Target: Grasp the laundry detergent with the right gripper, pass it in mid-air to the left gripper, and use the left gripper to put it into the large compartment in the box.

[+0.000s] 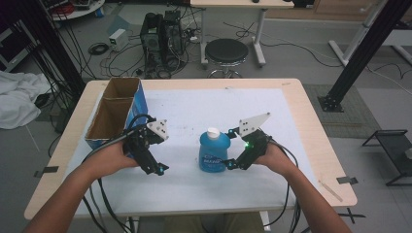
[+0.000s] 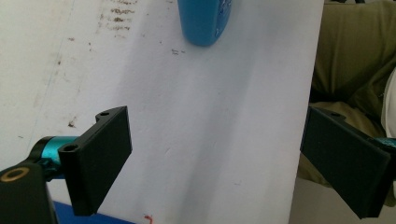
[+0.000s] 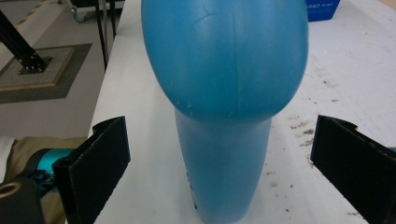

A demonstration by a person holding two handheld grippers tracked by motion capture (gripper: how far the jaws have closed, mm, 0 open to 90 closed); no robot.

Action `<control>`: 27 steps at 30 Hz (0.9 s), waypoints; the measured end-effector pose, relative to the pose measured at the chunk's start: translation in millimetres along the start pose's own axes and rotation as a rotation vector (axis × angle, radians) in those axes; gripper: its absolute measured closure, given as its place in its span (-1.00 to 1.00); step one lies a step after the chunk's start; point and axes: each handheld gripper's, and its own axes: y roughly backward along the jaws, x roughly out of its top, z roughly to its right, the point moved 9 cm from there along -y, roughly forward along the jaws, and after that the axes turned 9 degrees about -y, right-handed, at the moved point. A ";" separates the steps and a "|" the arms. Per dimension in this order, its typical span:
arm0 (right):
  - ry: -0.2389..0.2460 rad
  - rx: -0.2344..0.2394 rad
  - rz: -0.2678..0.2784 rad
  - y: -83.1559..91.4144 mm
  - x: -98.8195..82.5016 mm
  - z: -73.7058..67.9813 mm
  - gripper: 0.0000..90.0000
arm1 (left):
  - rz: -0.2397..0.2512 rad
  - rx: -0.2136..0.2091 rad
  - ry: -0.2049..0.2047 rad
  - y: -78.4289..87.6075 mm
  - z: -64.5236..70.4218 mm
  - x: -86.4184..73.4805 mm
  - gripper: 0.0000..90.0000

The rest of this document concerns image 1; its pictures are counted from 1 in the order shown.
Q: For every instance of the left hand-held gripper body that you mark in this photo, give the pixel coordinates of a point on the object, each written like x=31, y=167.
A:
x=142, y=139

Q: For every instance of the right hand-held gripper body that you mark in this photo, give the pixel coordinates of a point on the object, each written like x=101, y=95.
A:
x=256, y=149

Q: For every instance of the blue bottle with white cap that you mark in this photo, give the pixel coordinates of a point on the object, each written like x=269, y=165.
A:
x=212, y=152

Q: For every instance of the blue cardboard box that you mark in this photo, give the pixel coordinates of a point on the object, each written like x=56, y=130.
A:
x=111, y=113

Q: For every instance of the person's right hand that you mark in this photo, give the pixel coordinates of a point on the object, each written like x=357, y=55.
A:
x=277, y=158

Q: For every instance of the person's left hand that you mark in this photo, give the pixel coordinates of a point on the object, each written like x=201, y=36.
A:
x=110, y=160

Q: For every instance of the white table mat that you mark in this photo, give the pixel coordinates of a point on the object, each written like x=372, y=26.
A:
x=194, y=106

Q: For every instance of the person's legs in khaki trousers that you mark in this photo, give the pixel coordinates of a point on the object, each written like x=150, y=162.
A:
x=181, y=225

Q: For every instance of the white table leg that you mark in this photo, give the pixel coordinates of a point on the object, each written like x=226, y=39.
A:
x=263, y=221

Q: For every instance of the black round stool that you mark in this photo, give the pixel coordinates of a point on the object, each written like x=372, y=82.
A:
x=226, y=50

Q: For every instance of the thin wooden stick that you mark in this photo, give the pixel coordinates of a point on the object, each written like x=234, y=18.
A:
x=330, y=191

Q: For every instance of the black tape strip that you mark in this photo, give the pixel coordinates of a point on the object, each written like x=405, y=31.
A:
x=47, y=171
x=346, y=180

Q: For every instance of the large black computer tower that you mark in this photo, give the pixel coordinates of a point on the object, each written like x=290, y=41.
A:
x=151, y=42

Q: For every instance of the small white box device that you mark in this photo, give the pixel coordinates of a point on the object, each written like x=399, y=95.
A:
x=118, y=39

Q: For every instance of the grey floor mat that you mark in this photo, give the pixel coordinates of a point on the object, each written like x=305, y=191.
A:
x=356, y=113

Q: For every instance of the small black computer tower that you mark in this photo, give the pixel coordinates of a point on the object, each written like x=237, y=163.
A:
x=173, y=32

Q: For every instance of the black tape cross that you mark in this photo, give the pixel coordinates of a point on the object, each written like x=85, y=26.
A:
x=350, y=215

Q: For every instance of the white cloth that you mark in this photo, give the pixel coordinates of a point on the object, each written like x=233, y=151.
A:
x=19, y=97

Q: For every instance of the light wooden desk white legs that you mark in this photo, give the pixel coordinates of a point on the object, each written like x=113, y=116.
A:
x=239, y=3

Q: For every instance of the round white table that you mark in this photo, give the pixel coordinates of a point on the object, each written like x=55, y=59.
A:
x=84, y=11

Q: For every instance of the black shelf unit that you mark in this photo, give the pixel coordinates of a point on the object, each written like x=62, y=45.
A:
x=13, y=45

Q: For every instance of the black metal post with base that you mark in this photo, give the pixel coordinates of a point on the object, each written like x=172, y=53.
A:
x=366, y=48

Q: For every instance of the white metal stand frame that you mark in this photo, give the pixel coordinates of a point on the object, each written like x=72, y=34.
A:
x=356, y=35

